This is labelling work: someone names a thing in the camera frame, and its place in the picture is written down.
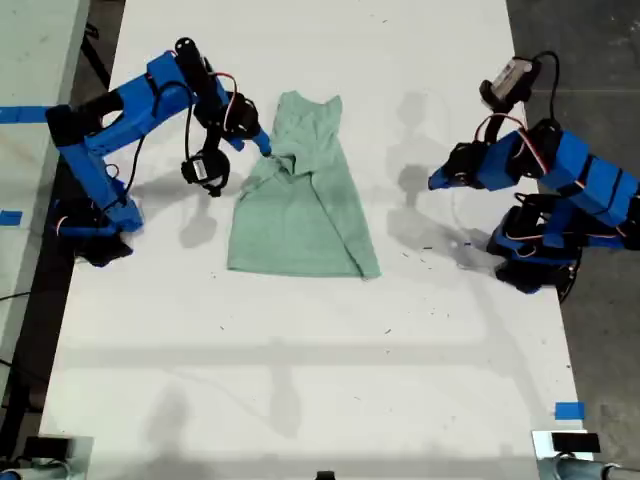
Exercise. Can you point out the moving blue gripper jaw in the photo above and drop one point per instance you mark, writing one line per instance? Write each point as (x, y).
(445, 184)
(257, 142)

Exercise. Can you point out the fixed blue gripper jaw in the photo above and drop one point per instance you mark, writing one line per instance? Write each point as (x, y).
(440, 176)
(264, 140)

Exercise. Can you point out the pale green T-shirt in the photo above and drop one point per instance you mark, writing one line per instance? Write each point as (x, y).
(300, 215)

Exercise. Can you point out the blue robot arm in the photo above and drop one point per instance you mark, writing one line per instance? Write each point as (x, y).
(130, 110)
(590, 175)

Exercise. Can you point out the black stand leg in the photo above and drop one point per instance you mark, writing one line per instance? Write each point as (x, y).
(97, 60)

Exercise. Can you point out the long blue tape strip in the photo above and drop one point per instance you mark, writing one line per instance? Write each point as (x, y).
(25, 114)

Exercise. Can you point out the pale side table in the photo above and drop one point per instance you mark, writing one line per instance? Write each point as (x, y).
(30, 50)

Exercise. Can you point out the short blue tape strip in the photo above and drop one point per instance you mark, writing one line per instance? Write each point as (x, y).
(10, 218)

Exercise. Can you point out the square blue tape piece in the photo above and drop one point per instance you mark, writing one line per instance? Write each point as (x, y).
(570, 411)

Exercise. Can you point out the black box on white plate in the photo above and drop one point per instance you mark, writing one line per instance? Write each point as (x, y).
(575, 442)

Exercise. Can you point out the small black block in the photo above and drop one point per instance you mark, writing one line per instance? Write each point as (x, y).
(325, 475)

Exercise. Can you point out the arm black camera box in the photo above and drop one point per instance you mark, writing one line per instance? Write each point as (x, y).
(510, 80)
(202, 170)

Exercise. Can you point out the black box on grey bracket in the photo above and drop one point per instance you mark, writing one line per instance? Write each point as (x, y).
(47, 446)

